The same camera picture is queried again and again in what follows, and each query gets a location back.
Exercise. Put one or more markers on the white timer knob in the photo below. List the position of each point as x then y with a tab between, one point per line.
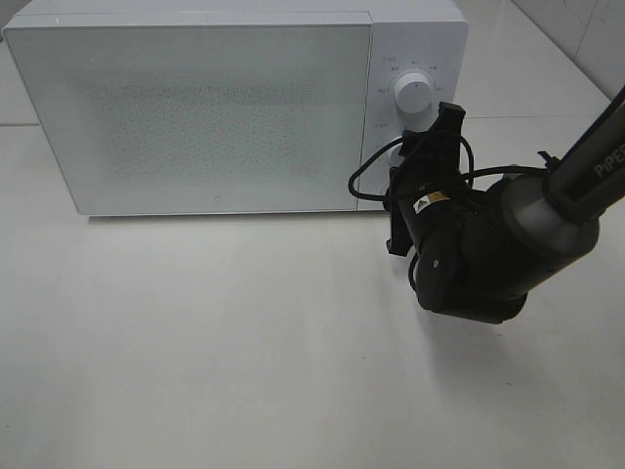
393	157

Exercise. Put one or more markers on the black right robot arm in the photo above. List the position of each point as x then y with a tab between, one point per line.
476	254

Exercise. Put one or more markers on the white microwave door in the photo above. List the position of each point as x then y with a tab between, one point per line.
164	121

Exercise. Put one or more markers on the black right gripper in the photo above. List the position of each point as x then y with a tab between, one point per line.
426	158

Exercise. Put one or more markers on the white microwave oven body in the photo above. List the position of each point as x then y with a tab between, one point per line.
405	36

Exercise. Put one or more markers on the upper white power knob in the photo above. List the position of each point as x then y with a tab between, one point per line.
413	92

